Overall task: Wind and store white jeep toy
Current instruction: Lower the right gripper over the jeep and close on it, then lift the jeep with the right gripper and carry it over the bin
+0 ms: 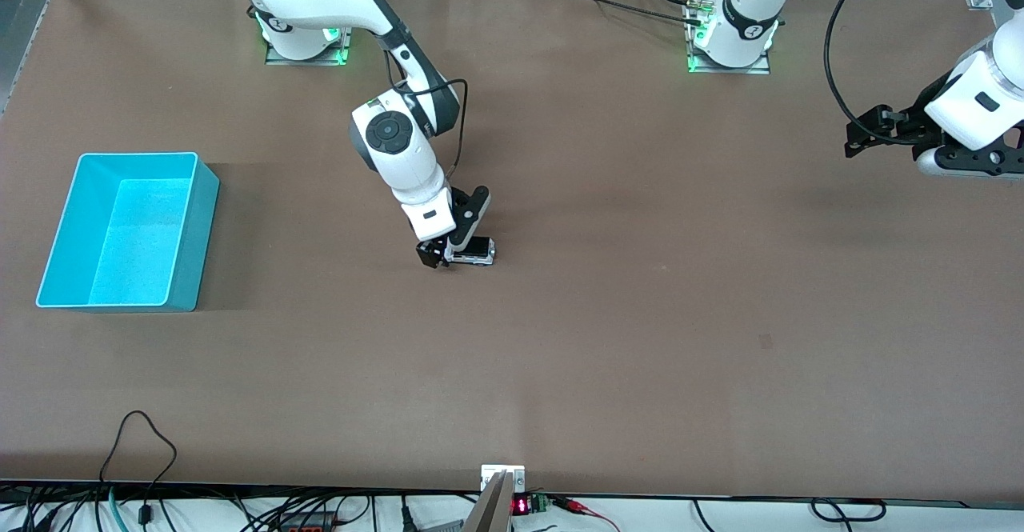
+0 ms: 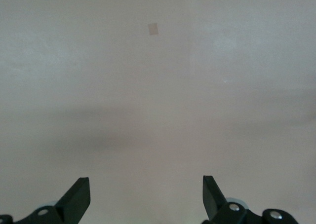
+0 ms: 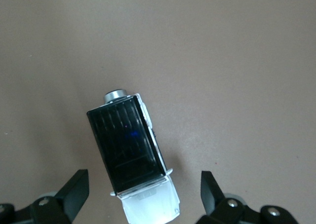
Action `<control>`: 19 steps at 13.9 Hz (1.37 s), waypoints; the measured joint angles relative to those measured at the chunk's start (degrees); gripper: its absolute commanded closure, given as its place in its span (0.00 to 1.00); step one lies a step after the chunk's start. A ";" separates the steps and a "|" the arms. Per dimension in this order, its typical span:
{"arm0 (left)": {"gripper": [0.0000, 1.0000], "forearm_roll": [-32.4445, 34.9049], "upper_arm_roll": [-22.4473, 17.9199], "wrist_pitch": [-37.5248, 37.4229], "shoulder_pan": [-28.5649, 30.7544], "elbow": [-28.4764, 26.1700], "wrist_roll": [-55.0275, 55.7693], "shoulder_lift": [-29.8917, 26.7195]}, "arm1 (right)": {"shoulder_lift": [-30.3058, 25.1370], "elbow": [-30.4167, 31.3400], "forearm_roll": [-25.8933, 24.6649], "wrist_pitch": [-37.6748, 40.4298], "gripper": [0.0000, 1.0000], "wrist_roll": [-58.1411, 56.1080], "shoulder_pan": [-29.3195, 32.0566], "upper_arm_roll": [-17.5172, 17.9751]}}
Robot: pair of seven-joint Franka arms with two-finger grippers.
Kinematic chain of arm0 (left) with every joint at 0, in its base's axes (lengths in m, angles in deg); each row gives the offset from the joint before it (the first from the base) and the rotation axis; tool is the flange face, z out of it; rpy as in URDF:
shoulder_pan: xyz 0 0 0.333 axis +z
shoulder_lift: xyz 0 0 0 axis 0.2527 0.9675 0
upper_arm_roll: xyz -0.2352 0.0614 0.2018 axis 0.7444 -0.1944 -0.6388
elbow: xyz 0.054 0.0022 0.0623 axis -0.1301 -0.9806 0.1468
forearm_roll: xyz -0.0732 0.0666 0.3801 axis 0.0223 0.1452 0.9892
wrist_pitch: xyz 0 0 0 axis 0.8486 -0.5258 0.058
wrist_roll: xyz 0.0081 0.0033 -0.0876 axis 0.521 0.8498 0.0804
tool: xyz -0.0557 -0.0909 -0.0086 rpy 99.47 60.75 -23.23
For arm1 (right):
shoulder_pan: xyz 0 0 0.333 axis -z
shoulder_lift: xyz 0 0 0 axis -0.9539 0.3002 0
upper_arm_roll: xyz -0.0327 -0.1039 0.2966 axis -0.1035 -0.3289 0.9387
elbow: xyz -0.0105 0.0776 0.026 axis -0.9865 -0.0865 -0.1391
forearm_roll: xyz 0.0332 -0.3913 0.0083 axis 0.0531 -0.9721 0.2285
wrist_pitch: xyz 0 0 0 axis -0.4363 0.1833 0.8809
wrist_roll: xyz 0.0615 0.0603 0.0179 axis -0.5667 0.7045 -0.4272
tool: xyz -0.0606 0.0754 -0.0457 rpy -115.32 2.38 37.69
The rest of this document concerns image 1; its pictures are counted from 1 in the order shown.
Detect black cable with ferrite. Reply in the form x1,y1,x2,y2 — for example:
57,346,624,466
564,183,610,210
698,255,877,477
98,410,178,526

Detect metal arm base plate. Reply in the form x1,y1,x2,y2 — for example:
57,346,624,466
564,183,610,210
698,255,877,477
686,0,772,75
266,26,353,66

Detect turquoise plastic bin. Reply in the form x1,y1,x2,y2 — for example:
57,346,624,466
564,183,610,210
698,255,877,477
35,151,221,313

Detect thin black table cable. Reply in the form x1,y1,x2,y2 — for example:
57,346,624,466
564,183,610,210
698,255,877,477
528,0,698,24

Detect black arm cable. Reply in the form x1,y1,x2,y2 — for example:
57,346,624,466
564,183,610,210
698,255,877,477
826,0,890,146
178,0,470,181

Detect red clip leads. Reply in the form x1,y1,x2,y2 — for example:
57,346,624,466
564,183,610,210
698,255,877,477
550,496,622,532

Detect black looped cable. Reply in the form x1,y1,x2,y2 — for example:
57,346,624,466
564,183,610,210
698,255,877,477
810,498,887,523

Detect white jeep toy black roof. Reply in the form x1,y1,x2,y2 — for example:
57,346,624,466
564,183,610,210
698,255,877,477
444,236,496,266

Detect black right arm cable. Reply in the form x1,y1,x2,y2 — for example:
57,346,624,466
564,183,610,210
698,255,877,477
178,0,470,181

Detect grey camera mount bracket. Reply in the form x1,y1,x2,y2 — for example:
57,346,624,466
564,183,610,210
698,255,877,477
462,465,526,532

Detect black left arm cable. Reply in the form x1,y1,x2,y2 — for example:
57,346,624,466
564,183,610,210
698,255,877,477
826,0,890,146

